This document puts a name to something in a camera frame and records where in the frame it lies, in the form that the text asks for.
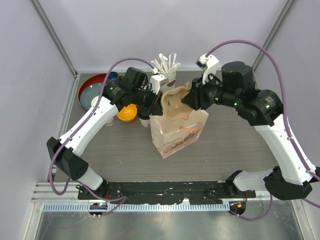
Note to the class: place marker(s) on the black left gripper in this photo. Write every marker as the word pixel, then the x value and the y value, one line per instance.
pixel 155 107

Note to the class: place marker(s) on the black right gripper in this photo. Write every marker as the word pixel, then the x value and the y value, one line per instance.
pixel 196 98

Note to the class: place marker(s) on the cardboard cup carrier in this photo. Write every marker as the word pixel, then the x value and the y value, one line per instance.
pixel 171 102

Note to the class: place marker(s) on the stack of white paper cups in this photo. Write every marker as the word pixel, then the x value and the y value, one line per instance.
pixel 108 122

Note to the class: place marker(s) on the brown paper bag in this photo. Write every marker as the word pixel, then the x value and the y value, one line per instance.
pixel 171 136

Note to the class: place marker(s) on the black cup lid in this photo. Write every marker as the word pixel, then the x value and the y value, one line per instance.
pixel 142 111

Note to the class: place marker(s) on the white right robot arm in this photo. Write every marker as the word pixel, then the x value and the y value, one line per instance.
pixel 263 110

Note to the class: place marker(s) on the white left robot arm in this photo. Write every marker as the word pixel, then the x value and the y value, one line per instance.
pixel 65 152

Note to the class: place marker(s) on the orange bowl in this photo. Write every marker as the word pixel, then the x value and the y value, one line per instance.
pixel 128 113

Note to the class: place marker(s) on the small blue cup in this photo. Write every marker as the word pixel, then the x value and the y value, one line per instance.
pixel 113 77

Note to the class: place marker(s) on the white straw holder cup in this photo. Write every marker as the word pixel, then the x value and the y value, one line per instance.
pixel 168 82

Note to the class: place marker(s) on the red round tray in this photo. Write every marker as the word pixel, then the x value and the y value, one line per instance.
pixel 92 80

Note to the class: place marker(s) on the blue-grey plate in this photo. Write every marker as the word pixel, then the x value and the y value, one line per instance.
pixel 88 94

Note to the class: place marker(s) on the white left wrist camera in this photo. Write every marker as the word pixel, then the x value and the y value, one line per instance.
pixel 157 81

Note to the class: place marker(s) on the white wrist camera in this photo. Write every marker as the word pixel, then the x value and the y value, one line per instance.
pixel 209 64
pixel 157 81

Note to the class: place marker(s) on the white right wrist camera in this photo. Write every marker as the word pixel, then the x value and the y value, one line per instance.
pixel 209 64

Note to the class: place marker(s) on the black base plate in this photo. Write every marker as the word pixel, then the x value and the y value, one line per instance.
pixel 171 192

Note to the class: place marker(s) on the slotted cable duct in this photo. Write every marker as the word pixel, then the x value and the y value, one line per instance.
pixel 185 206

